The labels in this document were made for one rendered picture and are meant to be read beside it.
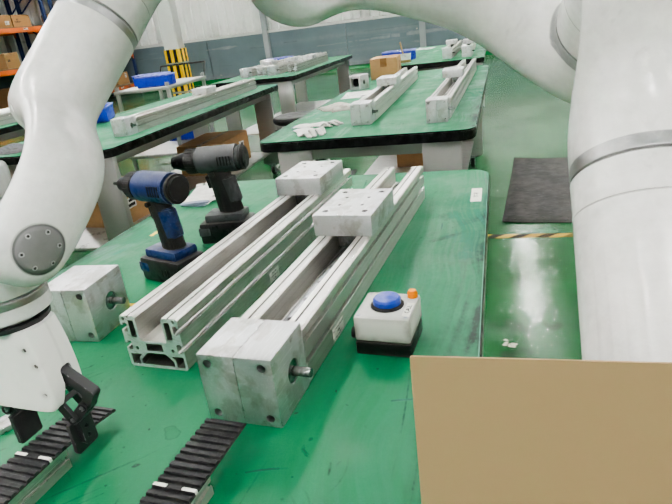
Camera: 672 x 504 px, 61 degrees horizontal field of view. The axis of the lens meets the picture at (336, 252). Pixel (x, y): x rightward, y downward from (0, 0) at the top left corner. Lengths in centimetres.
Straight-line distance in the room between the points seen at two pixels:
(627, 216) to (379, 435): 36
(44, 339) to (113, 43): 32
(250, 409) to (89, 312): 39
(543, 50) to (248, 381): 49
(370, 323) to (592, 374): 49
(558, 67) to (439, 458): 43
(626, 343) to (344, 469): 32
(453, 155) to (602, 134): 191
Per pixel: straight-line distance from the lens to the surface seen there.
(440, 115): 248
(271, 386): 68
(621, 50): 55
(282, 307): 85
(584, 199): 52
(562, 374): 34
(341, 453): 67
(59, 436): 77
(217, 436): 67
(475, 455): 37
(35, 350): 66
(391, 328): 79
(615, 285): 48
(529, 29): 67
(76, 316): 103
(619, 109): 53
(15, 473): 74
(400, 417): 71
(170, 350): 87
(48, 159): 58
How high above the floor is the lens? 122
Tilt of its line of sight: 22 degrees down
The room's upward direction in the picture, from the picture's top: 7 degrees counter-clockwise
